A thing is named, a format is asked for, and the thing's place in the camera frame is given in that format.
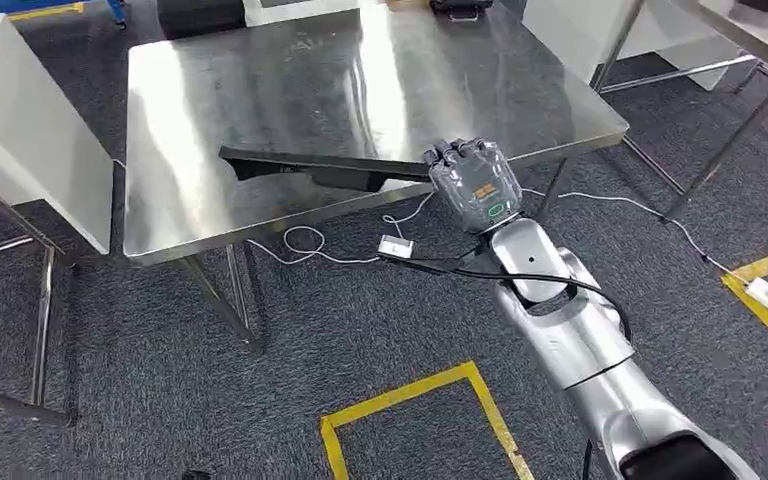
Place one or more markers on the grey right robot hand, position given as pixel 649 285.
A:
pixel 477 189

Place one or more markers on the black plastic panel with cutouts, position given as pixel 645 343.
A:
pixel 304 166

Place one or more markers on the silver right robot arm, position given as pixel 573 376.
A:
pixel 576 344

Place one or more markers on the stainless steel table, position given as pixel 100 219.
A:
pixel 755 33
pixel 331 99

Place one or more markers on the black object behind table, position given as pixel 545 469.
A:
pixel 198 16

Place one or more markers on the white box on steel frame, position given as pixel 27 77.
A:
pixel 20 132

